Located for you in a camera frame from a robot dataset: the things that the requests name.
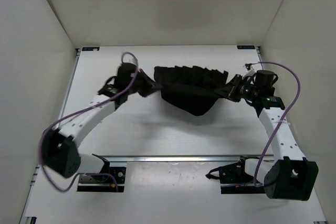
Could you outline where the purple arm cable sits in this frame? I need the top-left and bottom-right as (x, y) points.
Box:
(39, 52), (139, 192)
(220, 61), (301, 189)

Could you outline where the aluminium left table rail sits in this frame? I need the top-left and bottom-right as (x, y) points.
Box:
(58, 48), (81, 119)

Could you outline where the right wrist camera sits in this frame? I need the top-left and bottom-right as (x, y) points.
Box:
(254, 70), (278, 89)

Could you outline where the aluminium table rail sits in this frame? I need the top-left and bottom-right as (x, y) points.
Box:
(88, 154), (258, 163)
(58, 48), (81, 119)

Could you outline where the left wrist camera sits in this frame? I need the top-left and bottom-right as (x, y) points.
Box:
(116, 62), (137, 84)

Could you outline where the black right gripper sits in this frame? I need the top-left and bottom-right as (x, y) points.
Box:
(215, 75), (259, 103)

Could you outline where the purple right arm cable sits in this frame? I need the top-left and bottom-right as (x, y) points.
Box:
(220, 61), (301, 189)

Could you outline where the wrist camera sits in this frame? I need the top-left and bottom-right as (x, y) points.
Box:
(116, 62), (137, 84)
(254, 70), (278, 89)

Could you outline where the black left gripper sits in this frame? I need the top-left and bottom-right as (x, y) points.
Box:
(129, 67), (163, 97)

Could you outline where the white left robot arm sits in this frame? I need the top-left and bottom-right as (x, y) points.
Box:
(41, 70), (161, 181)

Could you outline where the left corner label sticker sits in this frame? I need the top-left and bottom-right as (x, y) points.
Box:
(81, 47), (100, 51)

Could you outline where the right corner label sticker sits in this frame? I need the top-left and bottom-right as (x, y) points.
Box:
(237, 45), (255, 50)

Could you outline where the corner label sticker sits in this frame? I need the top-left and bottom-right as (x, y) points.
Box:
(81, 47), (100, 51)
(237, 45), (255, 50)

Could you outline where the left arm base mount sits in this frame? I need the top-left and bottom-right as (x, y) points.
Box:
(77, 156), (127, 193)

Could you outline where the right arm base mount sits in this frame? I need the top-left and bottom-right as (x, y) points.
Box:
(205, 156), (265, 195)

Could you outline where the black pleated skirt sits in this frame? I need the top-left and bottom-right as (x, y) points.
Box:
(154, 66), (228, 116)

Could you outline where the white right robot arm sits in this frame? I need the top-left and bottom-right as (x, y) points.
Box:
(206, 70), (318, 201)

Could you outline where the aluminium front table rail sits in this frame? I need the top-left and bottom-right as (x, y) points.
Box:
(88, 154), (258, 163)

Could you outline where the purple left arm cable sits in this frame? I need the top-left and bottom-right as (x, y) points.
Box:
(39, 52), (139, 192)

